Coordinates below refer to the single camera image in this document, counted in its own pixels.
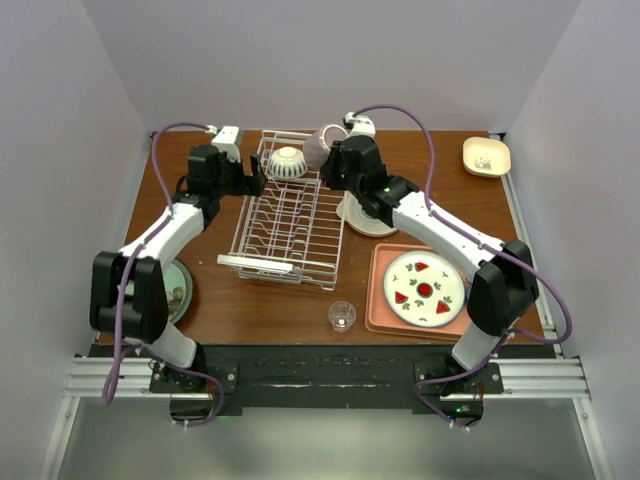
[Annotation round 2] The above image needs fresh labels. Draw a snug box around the cream plate with blue swirl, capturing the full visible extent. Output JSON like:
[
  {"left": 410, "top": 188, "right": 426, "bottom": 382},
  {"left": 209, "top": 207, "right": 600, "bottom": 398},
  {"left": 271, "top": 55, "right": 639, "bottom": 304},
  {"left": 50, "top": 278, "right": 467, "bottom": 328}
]
[{"left": 336, "top": 192, "right": 397, "bottom": 238}]

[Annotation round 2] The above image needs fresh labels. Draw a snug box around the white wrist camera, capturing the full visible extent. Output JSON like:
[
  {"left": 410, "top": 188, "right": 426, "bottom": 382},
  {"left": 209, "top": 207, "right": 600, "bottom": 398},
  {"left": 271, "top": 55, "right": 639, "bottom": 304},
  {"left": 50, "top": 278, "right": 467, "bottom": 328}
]
[
  {"left": 343, "top": 112, "right": 376, "bottom": 141},
  {"left": 205, "top": 125, "right": 242, "bottom": 163}
]

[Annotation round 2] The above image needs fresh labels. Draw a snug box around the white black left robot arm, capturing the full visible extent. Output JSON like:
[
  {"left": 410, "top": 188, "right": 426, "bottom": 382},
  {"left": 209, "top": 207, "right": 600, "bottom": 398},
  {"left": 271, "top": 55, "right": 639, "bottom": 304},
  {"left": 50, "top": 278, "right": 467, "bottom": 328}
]
[{"left": 89, "top": 145, "right": 267, "bottom": 392}]

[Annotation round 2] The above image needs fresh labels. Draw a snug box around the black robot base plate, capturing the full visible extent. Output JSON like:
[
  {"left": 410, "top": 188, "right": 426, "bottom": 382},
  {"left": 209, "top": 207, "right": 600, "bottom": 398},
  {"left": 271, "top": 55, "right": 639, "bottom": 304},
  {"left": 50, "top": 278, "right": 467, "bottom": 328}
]
[{"left": 148, "top": 342, "right": 506, "bottom": 421}]

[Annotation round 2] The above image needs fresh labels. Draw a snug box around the white bowl with blue dashes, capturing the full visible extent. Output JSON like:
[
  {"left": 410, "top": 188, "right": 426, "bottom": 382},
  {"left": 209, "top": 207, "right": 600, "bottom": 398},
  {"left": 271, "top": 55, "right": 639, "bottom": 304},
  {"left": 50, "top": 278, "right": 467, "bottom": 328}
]
[{"left": 268, "top": 146, "right": 307, "bottom": 180}]

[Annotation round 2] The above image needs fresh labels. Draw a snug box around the white wire dish rack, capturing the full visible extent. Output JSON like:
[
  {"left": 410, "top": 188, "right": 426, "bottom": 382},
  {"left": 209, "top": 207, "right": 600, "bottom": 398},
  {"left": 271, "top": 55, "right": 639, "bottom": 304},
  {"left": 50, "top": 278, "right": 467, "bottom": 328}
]
[{"left": 217, "top": 130, "right": 344, "bottom": 291}]

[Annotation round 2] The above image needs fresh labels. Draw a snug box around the purple translucent measuring cup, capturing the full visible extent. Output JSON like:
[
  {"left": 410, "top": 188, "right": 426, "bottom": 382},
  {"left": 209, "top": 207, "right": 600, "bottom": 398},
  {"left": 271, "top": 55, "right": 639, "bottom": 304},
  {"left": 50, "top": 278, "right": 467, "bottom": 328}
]
[{"left": 303, "top": 124, "right": 347, "bottom": 171}]

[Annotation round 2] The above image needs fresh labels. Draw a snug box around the small clear glass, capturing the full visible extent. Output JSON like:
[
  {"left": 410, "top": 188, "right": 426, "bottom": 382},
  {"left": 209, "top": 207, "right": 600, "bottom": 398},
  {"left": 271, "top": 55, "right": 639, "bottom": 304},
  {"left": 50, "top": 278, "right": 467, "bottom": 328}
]
[{"left": 328, "top": 301, "right": 357, "bottom": 333}]

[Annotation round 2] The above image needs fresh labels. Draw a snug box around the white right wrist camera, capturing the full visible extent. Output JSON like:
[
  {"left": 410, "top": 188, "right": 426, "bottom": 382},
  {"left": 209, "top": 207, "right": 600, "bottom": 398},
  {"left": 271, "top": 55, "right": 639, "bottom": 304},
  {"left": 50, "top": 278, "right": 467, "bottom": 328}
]
[{"left": 343, "top": 112, "right": 376, "bottom": 141}]

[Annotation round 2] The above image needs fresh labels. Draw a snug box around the white watermelon pattern plate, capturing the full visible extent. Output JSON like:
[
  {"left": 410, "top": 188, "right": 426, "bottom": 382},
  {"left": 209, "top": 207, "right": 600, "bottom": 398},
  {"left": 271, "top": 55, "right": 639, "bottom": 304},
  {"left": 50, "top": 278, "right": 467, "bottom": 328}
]
[{"left": 382, "top": 250, "right": 466, "bottom": 328}]

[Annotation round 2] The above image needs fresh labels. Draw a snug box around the cream square panda bowl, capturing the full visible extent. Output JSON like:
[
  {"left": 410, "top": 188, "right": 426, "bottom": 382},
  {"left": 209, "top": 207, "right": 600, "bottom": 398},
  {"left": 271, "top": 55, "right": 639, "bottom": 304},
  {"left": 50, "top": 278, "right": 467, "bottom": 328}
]
[{"left": 462, "top": 137, "right": 512, "bottom": 178}]

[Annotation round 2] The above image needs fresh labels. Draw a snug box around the pink plastic tray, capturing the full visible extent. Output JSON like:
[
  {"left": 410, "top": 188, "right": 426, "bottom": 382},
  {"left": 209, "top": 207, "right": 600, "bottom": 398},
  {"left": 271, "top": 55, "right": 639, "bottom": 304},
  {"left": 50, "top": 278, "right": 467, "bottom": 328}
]
[{"left": 365, "top": 243, "right": 470, "bottom": 342}]

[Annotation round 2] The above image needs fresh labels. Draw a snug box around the floral plate under green plate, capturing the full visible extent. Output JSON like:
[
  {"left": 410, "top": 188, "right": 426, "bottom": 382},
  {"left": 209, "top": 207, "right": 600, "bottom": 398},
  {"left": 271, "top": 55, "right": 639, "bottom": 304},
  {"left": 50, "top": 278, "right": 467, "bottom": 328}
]
[{"left": 163, "top": 259, "right": 194, "bottom": 324}]

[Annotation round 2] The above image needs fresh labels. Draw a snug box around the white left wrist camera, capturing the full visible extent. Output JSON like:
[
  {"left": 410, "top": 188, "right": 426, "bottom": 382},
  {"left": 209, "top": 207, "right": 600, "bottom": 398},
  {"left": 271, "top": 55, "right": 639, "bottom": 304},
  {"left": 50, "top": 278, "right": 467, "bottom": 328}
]
[{"left": 205, "top": 125, "right": 242, "bottom": 163}]

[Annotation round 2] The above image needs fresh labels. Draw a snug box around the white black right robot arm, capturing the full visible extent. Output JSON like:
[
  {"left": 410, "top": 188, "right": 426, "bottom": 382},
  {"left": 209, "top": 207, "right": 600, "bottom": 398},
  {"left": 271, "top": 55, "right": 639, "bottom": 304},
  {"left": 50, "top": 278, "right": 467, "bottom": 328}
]
[{"left": 320, "top": 135, "right": 539, "bottom": 393}]

